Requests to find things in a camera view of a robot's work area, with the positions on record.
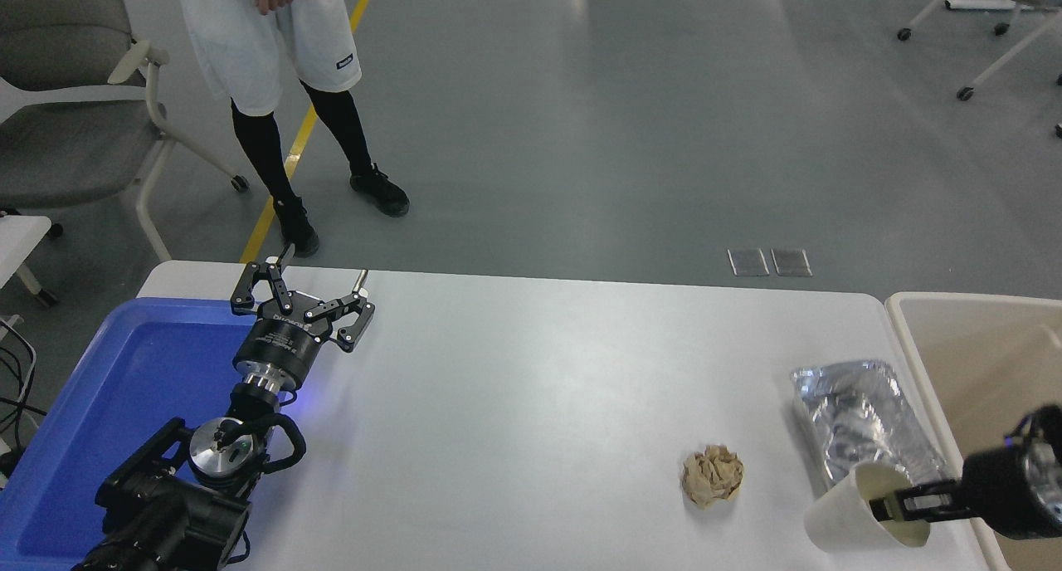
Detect white paper cup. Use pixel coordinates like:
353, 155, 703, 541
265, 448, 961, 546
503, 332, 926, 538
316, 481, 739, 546
803, 461, 932, 553

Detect large pale bin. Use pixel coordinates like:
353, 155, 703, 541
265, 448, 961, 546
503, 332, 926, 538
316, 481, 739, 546
884, 291, 1062, 571

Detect person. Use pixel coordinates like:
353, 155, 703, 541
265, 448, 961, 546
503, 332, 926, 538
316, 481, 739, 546
170, 0, 411, 258

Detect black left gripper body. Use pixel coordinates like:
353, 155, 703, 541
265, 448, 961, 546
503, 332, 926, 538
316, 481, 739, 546
232, 292, 333, 387

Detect white wheeled stand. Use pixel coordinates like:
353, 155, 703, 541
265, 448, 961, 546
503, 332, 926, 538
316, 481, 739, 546
898, 0, 1062, 103

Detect black cables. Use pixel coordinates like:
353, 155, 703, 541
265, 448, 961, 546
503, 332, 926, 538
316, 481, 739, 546
0, 314, 46, 472

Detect crumpled tan paper ball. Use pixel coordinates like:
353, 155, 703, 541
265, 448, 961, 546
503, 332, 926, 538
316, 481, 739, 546
681, 445, 745, 510

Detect silver foil tray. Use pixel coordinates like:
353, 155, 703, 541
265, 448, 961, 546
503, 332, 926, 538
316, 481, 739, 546
790, 359, 955, 493

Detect small white side table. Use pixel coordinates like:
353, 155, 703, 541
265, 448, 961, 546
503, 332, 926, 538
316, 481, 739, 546
0, 214, 59, 310

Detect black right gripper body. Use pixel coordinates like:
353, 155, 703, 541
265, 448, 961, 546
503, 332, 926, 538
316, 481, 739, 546
960, 443, 1036, 540

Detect grey office chair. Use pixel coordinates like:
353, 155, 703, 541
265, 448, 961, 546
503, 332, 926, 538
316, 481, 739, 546
0, 0, 250, 263

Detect blue plastic tray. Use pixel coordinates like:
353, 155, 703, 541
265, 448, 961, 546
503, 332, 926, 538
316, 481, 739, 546
0, 297, 291, 565

